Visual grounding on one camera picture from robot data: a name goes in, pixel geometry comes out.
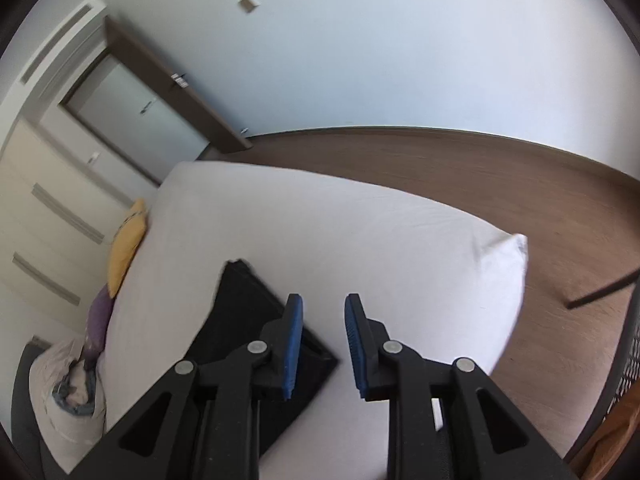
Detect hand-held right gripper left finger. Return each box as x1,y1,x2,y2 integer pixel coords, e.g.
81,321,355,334
77,293,304,480

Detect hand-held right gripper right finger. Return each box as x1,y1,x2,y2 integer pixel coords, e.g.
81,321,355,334
344,293,581,480

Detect black pants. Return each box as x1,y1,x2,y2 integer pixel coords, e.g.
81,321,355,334
189,259,340,457

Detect white bed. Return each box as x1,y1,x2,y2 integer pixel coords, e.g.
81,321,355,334
65,161,529,480

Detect yellow pillow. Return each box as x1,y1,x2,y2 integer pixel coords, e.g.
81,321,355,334
107,199,149,299

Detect purple pillow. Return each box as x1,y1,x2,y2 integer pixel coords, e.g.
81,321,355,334
86,285,116,356

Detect white patterned pillow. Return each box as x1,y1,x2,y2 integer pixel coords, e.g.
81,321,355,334
28,338,108,461

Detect black chair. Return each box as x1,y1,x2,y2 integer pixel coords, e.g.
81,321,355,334
562,267,640,480

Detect white wardrobe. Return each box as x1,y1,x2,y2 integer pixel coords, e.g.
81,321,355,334
0,119,161,321

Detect brown wooden door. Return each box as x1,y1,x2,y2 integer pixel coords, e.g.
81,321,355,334
104,15,253,155

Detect air vent grille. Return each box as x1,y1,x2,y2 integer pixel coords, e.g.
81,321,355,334
19,4,94,86

